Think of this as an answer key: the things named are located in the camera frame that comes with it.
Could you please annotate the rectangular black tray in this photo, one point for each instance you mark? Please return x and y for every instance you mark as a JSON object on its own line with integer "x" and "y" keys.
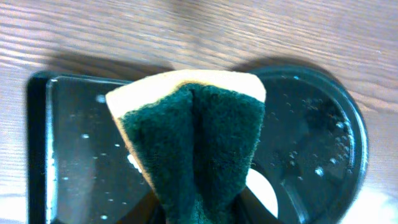
{"x": 79, "y": 170}

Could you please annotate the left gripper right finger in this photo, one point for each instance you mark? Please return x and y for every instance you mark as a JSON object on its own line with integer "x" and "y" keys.
{"x": 249, "y": 210}

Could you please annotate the round black tray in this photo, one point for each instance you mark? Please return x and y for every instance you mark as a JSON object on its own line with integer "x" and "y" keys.
{"x": 313, "y": 147}

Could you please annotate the green and yellow sponge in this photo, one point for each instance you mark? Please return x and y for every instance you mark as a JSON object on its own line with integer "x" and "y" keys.
{"x": 193, "y": 134}

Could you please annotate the light blue plate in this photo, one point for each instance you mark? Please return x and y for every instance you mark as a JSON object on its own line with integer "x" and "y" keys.
{"x": 262, "y": 190}

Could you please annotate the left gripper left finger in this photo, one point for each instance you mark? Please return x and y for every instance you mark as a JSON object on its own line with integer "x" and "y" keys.
{"x": 147, "y": 211}

